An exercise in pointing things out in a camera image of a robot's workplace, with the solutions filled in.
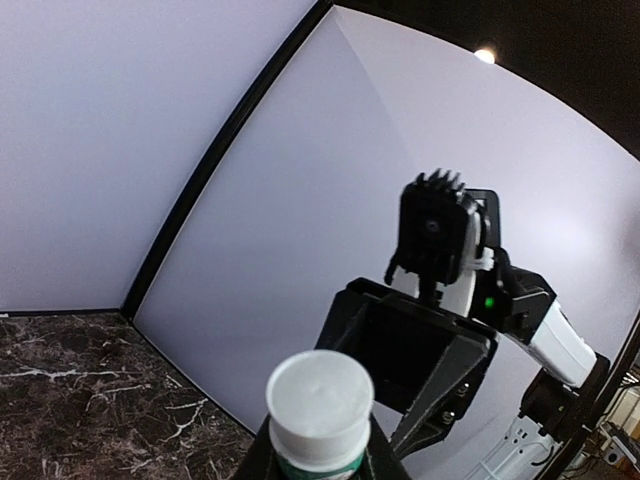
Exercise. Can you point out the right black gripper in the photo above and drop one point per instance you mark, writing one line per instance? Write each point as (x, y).
(425, 362)

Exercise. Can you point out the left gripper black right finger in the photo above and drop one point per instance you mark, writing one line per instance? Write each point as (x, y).
(380, 461)

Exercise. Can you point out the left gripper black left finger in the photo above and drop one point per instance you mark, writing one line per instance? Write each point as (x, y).
(260, 461)

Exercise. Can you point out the white green glue stick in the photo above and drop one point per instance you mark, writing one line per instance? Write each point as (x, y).
(319, 405)

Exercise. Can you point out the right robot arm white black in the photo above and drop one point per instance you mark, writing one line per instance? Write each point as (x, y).
(520, 305)

